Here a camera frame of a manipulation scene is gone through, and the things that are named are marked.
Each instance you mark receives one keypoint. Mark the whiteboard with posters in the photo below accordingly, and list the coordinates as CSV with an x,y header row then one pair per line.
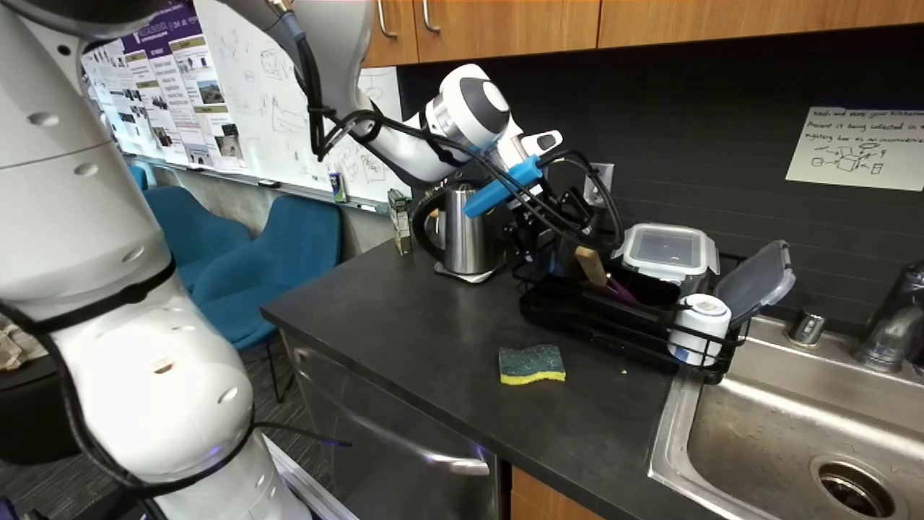
x,y
201,89

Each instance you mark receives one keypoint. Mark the white paper wall note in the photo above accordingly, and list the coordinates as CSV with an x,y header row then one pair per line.
x,y
861,149

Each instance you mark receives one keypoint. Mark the small glass bottle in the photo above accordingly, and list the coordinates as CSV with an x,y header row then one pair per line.
x,y
400,220

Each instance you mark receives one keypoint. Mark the black wire dish rack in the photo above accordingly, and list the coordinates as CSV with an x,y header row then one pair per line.
x,y
600,316

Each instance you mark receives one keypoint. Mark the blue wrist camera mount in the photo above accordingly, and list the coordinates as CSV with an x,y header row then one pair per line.
x,y
503,187

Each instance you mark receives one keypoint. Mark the steel dishwasher handle bar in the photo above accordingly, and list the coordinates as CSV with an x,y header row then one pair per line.
x,y
452,463

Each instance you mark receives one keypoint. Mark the blue chair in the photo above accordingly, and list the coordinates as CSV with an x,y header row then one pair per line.
x,y
233,274

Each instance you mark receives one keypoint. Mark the wall power outlet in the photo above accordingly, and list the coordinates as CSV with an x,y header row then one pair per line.
x,y
600,183

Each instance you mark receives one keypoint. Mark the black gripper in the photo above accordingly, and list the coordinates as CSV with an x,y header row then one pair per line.
x,y
539,214

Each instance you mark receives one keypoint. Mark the chrome sink faucet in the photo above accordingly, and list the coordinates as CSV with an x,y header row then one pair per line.
x,y
895,321

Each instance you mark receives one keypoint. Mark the clear lidded food container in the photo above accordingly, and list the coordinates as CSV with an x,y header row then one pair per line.
x,y
669,252

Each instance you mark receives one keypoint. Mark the wooden upper cabinets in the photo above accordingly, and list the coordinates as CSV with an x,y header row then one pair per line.
x,y
470,31

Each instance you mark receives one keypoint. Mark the wooden spatula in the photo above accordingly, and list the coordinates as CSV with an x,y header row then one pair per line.
x,y
589,265

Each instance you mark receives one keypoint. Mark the steel electric kettle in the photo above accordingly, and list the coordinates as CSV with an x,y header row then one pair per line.
x,y
459,246

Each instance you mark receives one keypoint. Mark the stainless steel dishwasher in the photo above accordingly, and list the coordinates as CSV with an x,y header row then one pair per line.
x,y
394,461

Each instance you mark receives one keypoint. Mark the grey container lid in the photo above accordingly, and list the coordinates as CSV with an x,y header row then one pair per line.
x,y
757,282

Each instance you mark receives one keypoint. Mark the white cup in rack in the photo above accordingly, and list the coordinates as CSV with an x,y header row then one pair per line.
x,y
699,330

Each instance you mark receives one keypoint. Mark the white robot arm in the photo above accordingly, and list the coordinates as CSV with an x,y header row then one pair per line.
x,y
150,392

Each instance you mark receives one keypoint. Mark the stainless steel sink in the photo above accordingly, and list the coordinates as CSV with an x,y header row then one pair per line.
x,y
794,431

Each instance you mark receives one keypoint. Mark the green yellow sponge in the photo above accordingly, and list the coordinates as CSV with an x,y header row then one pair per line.
x,y
530,365

